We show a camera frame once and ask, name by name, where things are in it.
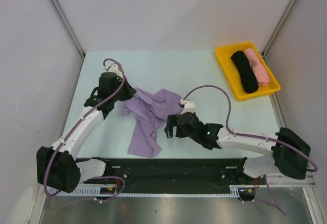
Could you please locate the white slotted cable duct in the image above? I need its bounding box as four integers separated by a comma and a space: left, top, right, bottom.
57, 185, 240, 198

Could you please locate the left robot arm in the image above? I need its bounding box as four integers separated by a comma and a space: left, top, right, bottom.
36, 71, 136, 193

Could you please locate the left aluminium corner post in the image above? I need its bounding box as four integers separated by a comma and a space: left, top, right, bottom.
49, 0, 86, 59

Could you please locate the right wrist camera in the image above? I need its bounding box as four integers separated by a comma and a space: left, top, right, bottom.
179, 99, 196, 114

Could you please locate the right aluminium corner post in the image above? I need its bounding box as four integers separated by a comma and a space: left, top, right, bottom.
261, 0, 299, 59

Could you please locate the yellow plastic tray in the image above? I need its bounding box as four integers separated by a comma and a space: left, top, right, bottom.
215, 42, 281, 101

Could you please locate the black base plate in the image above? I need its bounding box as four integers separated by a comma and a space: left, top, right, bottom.
85, 158, 254, 193

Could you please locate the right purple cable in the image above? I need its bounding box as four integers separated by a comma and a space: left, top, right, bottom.
181, 85, 319, 171

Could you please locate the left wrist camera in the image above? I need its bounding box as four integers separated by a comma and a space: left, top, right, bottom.
103, 64, 122, 76

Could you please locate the rolled pink t shirt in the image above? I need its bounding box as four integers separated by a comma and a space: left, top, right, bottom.
244, 48, 270, 87

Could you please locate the purple t shirt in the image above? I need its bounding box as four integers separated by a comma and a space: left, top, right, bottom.
121, 88, 182, 158

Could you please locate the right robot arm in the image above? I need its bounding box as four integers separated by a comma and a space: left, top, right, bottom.
164, 112, 311, 184

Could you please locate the rolled black t shirt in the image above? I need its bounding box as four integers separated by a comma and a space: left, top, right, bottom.
230, 51, 259, 93

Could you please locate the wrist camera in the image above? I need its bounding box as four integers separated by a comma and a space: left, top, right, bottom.
179, 99, 196, 114
103, 64, 122, 76

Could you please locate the aluminium corner post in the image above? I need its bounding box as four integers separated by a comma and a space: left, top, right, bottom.
261, 0, 299, 59
49, 0, 86, 59

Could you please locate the aluminium frame rail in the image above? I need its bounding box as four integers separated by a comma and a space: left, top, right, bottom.
266, 173, 316, 188

